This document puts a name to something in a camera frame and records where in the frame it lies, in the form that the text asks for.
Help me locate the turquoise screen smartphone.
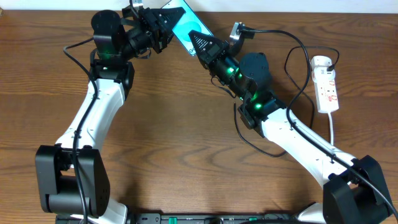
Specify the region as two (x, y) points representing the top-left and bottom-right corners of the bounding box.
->
(162, 0), (213, 56)

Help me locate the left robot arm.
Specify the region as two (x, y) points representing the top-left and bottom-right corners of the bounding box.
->
(35, 1), (185, 223)

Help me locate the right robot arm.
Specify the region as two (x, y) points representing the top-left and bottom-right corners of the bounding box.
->
(189, 31), (397, 223)

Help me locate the white USB charger plug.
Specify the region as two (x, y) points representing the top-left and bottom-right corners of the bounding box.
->
(310, 55), (333, 70)

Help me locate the white power strip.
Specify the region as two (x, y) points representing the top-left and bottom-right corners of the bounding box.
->
(312, 67), (339, 113)

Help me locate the black right camera cable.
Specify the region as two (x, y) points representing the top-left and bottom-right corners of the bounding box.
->
(245, 28), (398, 218)

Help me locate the black camera cable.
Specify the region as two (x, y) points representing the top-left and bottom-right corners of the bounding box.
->
(245, 28), (398, 218)
(63, 37), (99, 224)

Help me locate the black left camera cable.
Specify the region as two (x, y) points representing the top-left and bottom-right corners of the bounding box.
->
(63, 37), (99, 224)

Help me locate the black charging cable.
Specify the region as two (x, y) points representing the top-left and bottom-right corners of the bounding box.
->
(233, 45), (340, 159)

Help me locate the white power strip cord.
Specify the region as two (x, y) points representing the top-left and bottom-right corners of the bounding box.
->
(327, 112), (335, 146)

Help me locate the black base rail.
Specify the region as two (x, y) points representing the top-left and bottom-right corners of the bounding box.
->
(126, 213), (297, 224)

